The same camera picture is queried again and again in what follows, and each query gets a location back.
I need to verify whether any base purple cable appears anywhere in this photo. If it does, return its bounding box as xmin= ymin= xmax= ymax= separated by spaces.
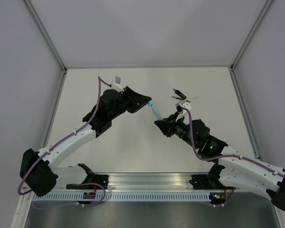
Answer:
xmin=33 ymin=182 xmax=107 ymax=210
xmin=210 ymin=185 xmax=236 ymax=209

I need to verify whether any slotted cable duct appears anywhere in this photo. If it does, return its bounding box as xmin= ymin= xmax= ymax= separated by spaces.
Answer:
xmin=33 ymin=191 xmax=210 ymax=202

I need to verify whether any light blue highlighter body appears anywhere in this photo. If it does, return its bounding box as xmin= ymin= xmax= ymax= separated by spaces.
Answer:
xmin=152 ymin=106 xmax=163 ymax=120

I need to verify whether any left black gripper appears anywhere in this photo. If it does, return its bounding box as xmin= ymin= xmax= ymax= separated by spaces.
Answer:
xmin=109 ymin=86 xmax=152 ymax=120

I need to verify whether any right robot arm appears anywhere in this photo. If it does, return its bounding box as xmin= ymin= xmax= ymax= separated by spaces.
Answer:
xmin=154 ymin=114 xmax=285 ymax=212

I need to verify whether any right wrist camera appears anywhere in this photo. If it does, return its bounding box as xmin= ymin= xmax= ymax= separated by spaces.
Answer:
xmin=175 ymin=100 xmax=191 ymax=121

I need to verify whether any green pen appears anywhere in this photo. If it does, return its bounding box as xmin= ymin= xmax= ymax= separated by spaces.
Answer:
xmin=171 ymin=96 xmax=190 ymax=103

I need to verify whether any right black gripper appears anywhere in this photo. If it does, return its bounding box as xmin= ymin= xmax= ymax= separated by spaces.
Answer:
xmin=154 ymin=111 xmax=198 ymax=149

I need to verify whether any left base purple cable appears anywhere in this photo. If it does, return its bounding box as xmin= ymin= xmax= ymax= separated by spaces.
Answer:
xmin=33 ymin=182 xmax=107 ymax=210

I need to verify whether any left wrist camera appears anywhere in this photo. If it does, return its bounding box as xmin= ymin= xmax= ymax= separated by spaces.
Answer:
xmin=111 ymin=76 xmax=124 ymax=93

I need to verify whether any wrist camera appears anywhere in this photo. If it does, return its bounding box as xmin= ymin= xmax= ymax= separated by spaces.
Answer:
xmin=111 ymin=76 xmax=124 ymax=93
xmin=175 ymin=100 xmax=191 ymax=121

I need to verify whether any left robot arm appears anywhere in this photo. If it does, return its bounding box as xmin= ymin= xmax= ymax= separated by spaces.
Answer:
xmin=19 ymin=87 xmax=151 ymax=197

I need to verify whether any left aluminium frame post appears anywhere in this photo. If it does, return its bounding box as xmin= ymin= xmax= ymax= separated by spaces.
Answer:
xmin=22 ymin=0 xmax=67 ymax=74

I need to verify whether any purple black highlighter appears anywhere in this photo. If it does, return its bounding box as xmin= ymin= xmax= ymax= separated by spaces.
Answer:
xmin=173 ymin=89 xmax=187 ymax=100

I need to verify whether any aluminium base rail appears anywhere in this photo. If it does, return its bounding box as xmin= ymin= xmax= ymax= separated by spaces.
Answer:
xmin=94 ymin=172 xmax=212 ymax=191

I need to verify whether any right aluminium frame post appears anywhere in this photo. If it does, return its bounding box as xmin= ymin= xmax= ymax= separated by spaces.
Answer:
xmin=230 ymin=0 xmax=275 ymax=72

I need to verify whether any aluminium frame post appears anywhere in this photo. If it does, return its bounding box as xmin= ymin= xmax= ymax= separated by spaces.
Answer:
xmin=22 ymin=0 xmax=67 ymax=74
xmin=230 ymin=0 xmax=275 ymax=72

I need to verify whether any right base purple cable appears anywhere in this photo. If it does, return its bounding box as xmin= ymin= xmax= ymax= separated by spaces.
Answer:
xmin=210 ymin=185 xmax=236 ymax=209

